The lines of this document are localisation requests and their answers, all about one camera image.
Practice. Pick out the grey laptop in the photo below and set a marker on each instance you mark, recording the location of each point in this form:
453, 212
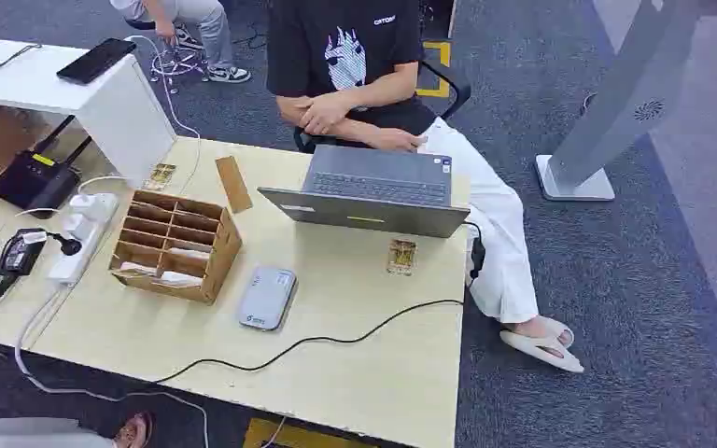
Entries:
377, 179

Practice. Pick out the gold printed card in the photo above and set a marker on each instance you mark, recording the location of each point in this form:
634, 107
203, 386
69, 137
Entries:
402, 257
160, 175

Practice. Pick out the black laptop charger plug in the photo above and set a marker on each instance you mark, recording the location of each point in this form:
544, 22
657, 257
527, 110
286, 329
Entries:
476, 253

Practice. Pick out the wooden box lid strip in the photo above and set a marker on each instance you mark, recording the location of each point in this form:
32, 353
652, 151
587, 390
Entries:
233, 184

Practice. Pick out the wooden card box with compartments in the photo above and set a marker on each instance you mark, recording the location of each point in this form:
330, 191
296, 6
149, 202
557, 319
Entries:
219, 253

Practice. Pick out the seated person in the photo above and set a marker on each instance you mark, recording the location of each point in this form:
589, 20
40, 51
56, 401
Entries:
346, 56

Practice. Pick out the white card stack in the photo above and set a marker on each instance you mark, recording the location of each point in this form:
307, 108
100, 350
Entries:
189, 253
180, 279
137, 268

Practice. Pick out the cream slipper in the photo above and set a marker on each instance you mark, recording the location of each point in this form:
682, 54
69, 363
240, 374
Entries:
541, 354
562, 331

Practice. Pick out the metal stool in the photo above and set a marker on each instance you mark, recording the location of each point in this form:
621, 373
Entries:
176, 62

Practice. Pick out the person on stool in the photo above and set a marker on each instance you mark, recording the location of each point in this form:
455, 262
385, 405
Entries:
207, 25

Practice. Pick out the white desk riser shelf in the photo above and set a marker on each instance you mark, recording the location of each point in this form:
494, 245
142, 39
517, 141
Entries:
123, 117

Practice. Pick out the white power strip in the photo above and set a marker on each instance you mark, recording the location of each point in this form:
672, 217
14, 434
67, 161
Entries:
83, 238

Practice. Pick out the grey floor stand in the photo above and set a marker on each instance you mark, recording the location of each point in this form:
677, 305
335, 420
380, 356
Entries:
630, 93

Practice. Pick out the black smartphone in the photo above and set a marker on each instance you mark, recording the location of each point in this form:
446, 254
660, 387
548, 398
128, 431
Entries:
95, 60

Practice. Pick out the black router with antennas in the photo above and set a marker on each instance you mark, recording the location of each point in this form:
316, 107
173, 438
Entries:
30, 182

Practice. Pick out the black power adapter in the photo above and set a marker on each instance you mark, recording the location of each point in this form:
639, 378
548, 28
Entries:
19, 253

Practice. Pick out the person with brown shoe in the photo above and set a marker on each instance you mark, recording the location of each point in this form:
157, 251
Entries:
24, 433

